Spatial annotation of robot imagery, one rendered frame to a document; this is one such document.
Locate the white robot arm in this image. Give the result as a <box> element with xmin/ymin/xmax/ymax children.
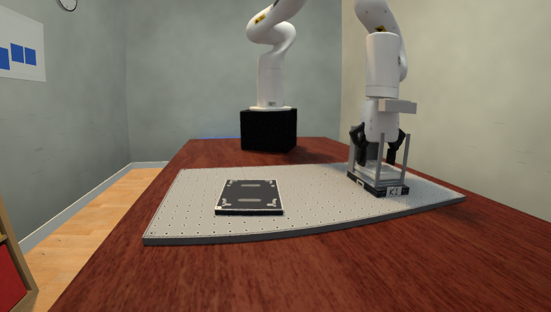
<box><xmin>246</xmin><ymin>0</ymin><xmax>417</xmax><ymax>114</ymax></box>

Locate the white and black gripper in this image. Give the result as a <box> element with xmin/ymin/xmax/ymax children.
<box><xmin>349</xmin><ymin>99</ymin><xmax>406</xmax><ymax>167</ymax></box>

